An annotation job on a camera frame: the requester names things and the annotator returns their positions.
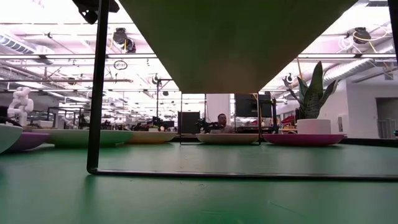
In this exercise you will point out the green plate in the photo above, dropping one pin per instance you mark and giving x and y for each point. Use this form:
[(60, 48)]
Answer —
[(62, 137)]

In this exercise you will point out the yellow plate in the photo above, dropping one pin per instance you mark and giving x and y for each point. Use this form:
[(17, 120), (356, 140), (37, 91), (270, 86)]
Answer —
[(152, 137)]

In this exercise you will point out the purple plate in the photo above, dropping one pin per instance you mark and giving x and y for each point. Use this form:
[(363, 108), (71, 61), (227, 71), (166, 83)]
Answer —
[(31, 140)]

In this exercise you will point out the pale mint plate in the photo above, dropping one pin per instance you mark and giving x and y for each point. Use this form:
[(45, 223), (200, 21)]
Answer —
[(7, 137)]

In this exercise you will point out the beige plate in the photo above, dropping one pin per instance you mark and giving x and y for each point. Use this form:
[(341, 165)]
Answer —
[(227, 138)]

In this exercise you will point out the pink plate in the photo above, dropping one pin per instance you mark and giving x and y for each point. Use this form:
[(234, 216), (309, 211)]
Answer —
[(303, 140)]

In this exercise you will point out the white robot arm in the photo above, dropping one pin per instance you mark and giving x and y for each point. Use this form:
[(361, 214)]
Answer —
[(20, 104)]

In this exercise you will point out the black panel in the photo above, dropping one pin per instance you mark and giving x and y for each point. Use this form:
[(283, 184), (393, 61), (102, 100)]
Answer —
[(188, 123)]

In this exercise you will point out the person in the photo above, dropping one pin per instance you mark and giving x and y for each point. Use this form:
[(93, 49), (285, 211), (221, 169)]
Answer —
[(222, 123)]

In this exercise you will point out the black monitor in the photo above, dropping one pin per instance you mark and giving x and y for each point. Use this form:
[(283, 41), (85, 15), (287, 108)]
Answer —
[(245, 105)]

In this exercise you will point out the snake plant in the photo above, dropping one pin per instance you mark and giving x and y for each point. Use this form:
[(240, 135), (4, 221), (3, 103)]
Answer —
[(312, 96)]

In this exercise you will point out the white plant pot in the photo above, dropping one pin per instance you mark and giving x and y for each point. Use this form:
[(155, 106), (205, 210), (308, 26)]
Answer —
[(314, 127)]

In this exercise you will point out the grey door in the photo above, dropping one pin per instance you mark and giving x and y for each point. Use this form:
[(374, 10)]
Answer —
[(387, 118)]

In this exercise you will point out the silver ventilation duct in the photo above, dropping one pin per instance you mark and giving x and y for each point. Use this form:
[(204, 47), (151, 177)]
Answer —
[(351, 70)]

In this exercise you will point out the black table frame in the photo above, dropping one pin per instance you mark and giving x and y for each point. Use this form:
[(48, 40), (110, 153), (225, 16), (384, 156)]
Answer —
[(373, 142)]

